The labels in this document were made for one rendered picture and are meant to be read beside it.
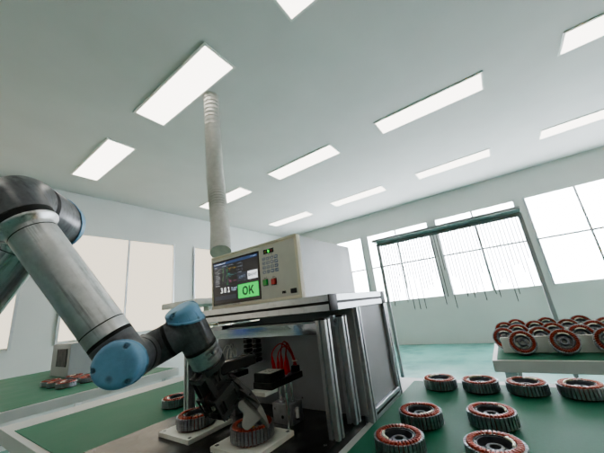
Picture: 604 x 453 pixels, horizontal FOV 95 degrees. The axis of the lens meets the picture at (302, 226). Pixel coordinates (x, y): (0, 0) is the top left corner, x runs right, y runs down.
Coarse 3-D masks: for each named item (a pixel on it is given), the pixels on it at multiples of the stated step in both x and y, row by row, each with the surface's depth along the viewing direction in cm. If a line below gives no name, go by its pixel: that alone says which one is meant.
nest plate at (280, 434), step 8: (280, 432) 72; (288, 432) 72; (224, 440) 71; (272, 440) 68; (280, 440) 68; (216, 448) 68; (224, 448) 67; (232, 448) 67; (240, 448) 66; (248, 448) 66; (256, 448) 65; (264, 448) 65; (272, 448) 66
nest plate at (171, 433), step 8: (216, 424) 82; (224, 424) 83; (160, 432) 81; (168, 432) 81; (176, 432) 80; (184, 432) 79; (192, 432) 79; (200, 432) 78; (208, 432) 79; (176, 440) 76; (184, 440) 75; (192, 440) 75
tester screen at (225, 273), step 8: (248, 256) 101; (256, 256) 99; (216, 264) 111; (224, 264) 108; (232, 264) 106; (240, 264) 103; (248, 264) 100; (256, 264) 98; (216, 272) 110; (224, 272) 107; (232, 272) 105; (216, 280) 109; (224, 280) 107; (232, 280) 104; (248, 280) 99; (256, 280) 97; (216, 288) 109; (232, 288) 103; (216, 296) 108; (256, 296) 96
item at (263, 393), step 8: (256, 376) 79; (264, 376) 78; (272, 376) 77; (280, 376) 80; (288, 376) 82; (296, 376) 84; (256, 384) 79; (264, 384) 77; (272, 384) 76; (280, 384) 78; (256, 392) 75; (264, 392) 74; (272, 392) 76; (280, 392) 85
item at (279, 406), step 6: (276, 402) 83; (282, 402) 83; (294, 402) 81; (300, 402) 83; (276, 408) 82; (282, 408) 81; (294, 408) 80; (300, 408) 82; (276, 414) 82; (282, 414) 81; (294, 414) 79; (300, 414) 81; (276, 420) 82; (282, 420) 80; (294, 420) 79; (300, 420) 81
